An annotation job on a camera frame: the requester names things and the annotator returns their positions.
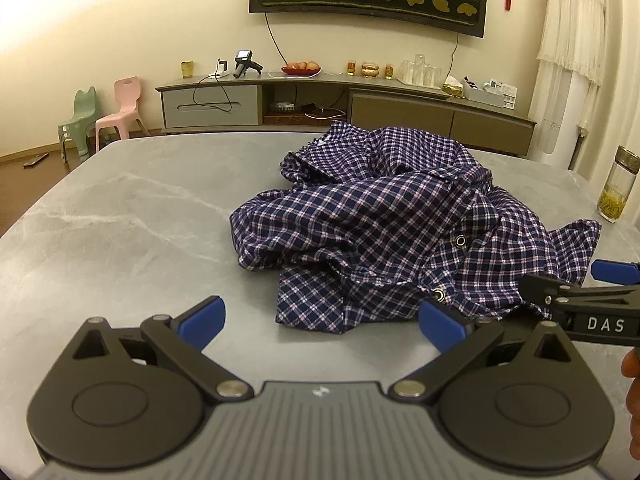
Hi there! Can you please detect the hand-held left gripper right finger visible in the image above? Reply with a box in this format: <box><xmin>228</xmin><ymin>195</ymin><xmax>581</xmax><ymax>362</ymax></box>
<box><xmin>389</xmin><ymin>300</ymin><xmax>576</xmax><ymax>404</ymax></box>

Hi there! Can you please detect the pink plastic chair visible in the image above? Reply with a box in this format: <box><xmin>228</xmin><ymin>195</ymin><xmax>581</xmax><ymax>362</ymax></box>
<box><xmin>95</xmin><ymin>76</ymin><xmax>151</xmax><ymax>153</ymax></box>

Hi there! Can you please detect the white storage box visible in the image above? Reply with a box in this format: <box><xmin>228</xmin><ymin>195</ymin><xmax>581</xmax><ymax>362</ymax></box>
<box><xmin>462</xmin><ymin>77</ymin><xmax>518</xmax><ymax>109</ymax></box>

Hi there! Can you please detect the cluster of clear glasses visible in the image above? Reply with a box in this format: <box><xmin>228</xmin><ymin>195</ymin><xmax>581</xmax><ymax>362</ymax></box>
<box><xmin>397</xmin><ymin>54</ymin><xmax>443</xmax><ymax>86</ymax></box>

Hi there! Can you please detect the long grey television cabinet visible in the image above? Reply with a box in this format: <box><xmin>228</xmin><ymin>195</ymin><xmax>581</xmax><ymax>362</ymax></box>
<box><xmin>155</xmin><ymin>72</ymin><xmax>538</xmax><ymax>158</ymax></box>

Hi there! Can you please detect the green plastic chair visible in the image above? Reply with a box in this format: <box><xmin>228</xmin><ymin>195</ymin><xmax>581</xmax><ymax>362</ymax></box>
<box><xmin>57</xmin><ymin>86</ymin><xmax>98</xmax><ymax>161</ymax></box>

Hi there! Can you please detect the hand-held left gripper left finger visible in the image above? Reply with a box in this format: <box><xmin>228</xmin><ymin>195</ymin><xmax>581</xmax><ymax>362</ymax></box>
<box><xmin>73</xmin><ymin>296</ymin><xmax>252</xmax><ymax>404</ymax></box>

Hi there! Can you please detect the glass tea bottle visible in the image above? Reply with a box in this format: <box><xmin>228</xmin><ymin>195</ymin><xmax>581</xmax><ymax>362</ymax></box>
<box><xmin>597</xmin><ymin>146</ymin><xmax>640</xmax><ymax>223</ymax></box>

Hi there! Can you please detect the black handheld device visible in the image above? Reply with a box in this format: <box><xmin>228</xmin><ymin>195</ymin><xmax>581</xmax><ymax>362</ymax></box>
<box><xmin>232</xmin><ymin>51</ymin><xmax>263</xmax><ymax>79</ymax></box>

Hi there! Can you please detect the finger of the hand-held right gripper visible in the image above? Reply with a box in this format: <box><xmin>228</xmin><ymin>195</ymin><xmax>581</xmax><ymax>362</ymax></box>
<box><xmin>518</xmin><ymin>274</ymin><xmax>583</xmax><ymax>321</ymax></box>
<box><xmin>591</xmin><ymin>259</ymin><xmax>640</xmax><ymax>286</ymax></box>

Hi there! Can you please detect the black power cable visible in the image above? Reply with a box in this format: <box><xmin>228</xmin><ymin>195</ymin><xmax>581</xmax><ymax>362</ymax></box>
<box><xmin>192</xmin><ymin>74</ymin><xmax>236</xmax><ymax>112</ymax></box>

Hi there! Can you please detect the white lace cover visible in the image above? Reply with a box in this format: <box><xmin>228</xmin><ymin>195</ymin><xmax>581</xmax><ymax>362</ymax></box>
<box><xmin>537</xmin><ymin>0</ymin><xmax>608</xmax><ymax>86</ymax></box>

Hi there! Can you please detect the red fruit plate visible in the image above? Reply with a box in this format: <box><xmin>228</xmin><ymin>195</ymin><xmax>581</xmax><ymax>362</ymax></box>
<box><xmin>281</xmin><ymin>61</ymin><xmax>322</xmax><ymax>77</ymax></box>

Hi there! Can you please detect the white standing air conditioner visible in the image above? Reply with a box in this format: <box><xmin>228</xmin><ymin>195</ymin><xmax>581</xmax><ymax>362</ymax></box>
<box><xmin>527</xmin><ymin>67</ymin><xmax>596</xmax><ymax>168</ymax></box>

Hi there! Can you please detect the blue plaid shirt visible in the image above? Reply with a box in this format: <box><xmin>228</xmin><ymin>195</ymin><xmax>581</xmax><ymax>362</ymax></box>
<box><xmin>230</xmin><ymin>121</ymin><xmax>602</xmax><ymax>335</ymax></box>

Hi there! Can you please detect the person's right hand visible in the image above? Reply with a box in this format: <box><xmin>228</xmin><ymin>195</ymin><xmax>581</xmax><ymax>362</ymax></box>
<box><xmin>621</xmin><ymin>347</ymin><xmax>640</xmax><ymax>461</ymax></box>

